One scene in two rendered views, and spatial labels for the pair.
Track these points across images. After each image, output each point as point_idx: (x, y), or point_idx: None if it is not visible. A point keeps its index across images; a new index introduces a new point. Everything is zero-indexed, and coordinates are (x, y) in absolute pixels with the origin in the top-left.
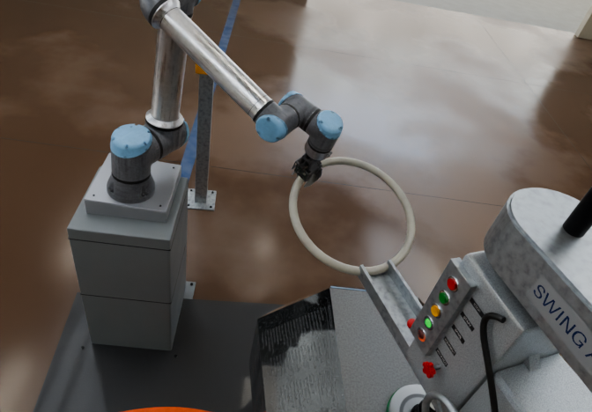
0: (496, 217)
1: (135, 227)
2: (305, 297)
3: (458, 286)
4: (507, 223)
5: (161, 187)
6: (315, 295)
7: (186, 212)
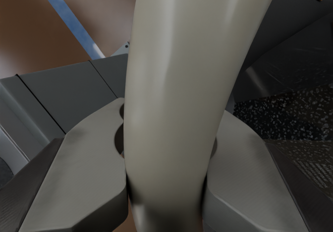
0: None
1: None
2: (284, 114)
3: None
4: None
5: (1, 149)
6: (320, 143)
7: (57, 77)
